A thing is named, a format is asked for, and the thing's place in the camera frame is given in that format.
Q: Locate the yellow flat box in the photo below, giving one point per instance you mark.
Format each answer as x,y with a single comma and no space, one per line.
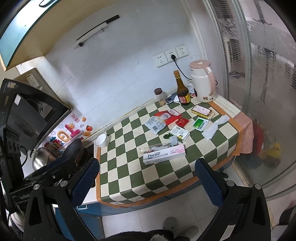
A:
209,116

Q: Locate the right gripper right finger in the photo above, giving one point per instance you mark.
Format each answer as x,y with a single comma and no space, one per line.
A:
211,181

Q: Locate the blue pouch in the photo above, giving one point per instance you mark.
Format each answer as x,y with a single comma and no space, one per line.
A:
172,98

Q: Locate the white tissue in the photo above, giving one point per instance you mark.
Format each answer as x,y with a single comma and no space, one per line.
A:
210,132

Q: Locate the white green medicine box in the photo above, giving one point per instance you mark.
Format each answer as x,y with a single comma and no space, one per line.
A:
179,132

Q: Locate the upper wall cabinet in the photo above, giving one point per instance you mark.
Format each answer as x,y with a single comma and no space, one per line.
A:
39,25

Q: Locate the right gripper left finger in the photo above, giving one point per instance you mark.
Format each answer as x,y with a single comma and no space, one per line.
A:
82,181

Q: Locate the wall power socket strip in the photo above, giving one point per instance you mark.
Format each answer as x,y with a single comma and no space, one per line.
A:
169,56

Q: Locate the steel pot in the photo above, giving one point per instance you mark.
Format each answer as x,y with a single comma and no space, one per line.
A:
42,157

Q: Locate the wall knife rack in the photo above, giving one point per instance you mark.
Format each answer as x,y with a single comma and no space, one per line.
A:
95,30

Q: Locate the brown sauce bottle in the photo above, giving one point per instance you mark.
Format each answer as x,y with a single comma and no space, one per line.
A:
182,91

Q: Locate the colourful wall stickers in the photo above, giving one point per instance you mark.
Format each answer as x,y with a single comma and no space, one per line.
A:
70,128

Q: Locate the pink brown box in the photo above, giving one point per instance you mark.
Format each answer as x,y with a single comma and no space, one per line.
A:
201,110

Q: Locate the red white sugar bag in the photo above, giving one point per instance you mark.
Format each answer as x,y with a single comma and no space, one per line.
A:
168,116

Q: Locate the black range hood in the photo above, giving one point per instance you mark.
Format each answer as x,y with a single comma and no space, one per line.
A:
27,116

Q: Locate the green white medicine sachet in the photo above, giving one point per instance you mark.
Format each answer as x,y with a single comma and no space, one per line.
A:
200,124

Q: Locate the small white bowl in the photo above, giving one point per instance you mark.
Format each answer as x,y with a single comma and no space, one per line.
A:
102,140

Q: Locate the white printed sachet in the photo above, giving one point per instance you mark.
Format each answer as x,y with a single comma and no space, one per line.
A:
155,124

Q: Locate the black wok pan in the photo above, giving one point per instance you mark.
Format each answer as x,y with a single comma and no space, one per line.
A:
76,152

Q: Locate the pink white electric kettle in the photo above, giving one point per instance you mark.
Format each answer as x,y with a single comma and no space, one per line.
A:
203,80

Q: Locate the grey slipper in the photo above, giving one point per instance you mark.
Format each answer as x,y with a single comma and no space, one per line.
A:
186,233

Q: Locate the green wrapper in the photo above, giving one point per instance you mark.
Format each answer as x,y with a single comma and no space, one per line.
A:
167,136

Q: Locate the white Doctor toothpaste box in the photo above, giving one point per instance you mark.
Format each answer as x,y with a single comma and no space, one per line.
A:
166,154

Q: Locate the pink cloth under tablecloth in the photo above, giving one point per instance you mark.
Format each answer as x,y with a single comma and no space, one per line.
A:
246,135

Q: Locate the green white checkered tablecloth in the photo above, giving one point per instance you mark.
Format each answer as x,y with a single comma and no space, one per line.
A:
155,149

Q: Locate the clear jar brown lid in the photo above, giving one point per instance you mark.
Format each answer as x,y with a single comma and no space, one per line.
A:
160,96

